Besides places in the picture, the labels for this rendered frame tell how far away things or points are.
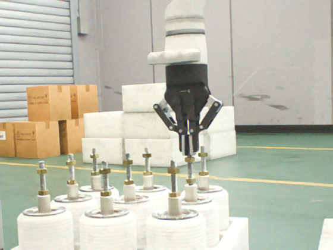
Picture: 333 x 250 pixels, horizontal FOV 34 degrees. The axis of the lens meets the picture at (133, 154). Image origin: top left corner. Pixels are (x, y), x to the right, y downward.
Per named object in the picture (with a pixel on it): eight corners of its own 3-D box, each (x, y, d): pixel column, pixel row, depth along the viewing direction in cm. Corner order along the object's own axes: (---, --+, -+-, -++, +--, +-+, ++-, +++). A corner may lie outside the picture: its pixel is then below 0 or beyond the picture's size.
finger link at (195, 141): (188, 124, 96) (190, 152, 96) (204, 122, 95) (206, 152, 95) (191, 123, 97) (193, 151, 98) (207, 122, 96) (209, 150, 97)
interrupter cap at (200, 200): (204, 208, 93) (204, 203, 93) (163, 206, 97) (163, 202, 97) (217, 199, 100) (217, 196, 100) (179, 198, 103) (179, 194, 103)
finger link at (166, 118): (161, 102, 100) (182, 124, 99) (154, 108, 101) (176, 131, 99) (155, 102, 98) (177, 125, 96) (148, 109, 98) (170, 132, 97)
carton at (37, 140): (60, 155, 463) (58, 120, 460) (38, 158, 446) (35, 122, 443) (38, 154, 483) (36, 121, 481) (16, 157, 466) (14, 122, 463)
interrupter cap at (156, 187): (122, 191, 114) (122, 188, 114) (149, 187, 119) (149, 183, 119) (147, 195, 108) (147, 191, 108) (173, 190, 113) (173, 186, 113)
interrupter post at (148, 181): (140, 191, 113) (139, 175, 113) (148, 189, 115) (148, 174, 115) (147, 192, 112) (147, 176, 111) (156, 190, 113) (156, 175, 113)
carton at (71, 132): (88, 151, 489) (86, 118, 486) (68, 154, 471) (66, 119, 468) (65, 150, 508) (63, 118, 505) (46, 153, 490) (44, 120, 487)
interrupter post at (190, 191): (195, 204, 97) (194, 186, 96) (182, 203, 98) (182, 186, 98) (200, 202, 99) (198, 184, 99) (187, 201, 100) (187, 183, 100)
